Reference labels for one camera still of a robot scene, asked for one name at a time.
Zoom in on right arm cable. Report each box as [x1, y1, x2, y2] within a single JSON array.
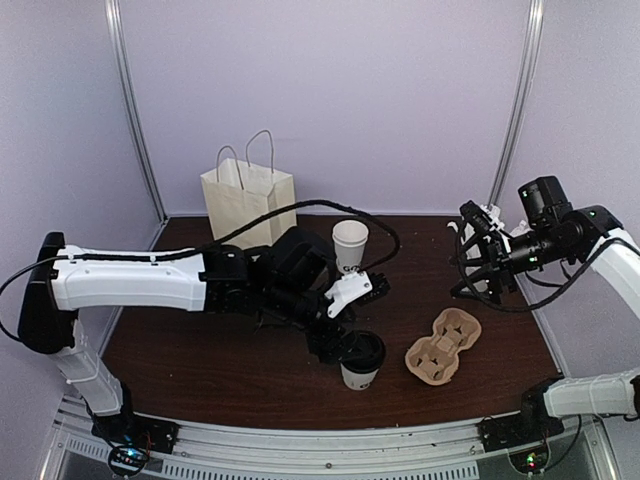
[[447, 219, 626, 314]]

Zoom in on right aluminium frame post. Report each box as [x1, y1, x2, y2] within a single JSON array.
[[488, 0, 545, 205]]

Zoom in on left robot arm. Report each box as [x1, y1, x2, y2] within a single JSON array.
[[8, 227, 357, 444]]

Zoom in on white paper bag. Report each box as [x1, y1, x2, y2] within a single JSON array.
[[200, 129, 297, 249]]

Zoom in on front aluminium rail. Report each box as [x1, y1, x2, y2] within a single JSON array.
[[42, 394, 616, 480]]

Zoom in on white wrapped stirrers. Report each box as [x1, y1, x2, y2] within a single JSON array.
[[446, 202, 534, 241]]

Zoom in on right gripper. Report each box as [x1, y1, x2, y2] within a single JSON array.
[[449, 223, 572, 305]]

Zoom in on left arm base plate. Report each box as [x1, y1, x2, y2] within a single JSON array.
[[91, 414, 179, 477]]

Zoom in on aluminium frame post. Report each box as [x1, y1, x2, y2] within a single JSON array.
[[488, 0, 545, 205], [104, 0, 168, 223]]

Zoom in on white paper cup stack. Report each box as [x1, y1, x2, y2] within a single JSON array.
[[332, 220, 369, 274]]

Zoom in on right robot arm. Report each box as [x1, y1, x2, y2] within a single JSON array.
[[450, 176, 639, 442]]

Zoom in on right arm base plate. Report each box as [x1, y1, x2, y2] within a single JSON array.
[[477, 413, 565, 477]]

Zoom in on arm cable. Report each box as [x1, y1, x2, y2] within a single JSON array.
[[0, 199, 401, 341], [447, 219, 626, 314]]

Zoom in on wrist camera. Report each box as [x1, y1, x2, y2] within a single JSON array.
[[459, 201, 502, 236], [325, 271, 391, 319]]

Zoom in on cardboard cup carrier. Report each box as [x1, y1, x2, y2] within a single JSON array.
[[404, 307, 482, 386]]

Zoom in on black cup lid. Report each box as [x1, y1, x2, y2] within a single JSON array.
[[340, 330, 386, 374]]

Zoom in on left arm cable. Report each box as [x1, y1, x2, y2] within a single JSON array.
[[0, 199, 401, 341]]

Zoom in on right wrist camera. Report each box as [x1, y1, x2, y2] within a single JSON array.
[[459, 201, 502, 236]]

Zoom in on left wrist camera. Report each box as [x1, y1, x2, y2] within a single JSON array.
[[325, 271, 391, 319]]

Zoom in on left aluminium frame post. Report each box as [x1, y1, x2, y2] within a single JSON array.
[[104, 0, 168, 223]]

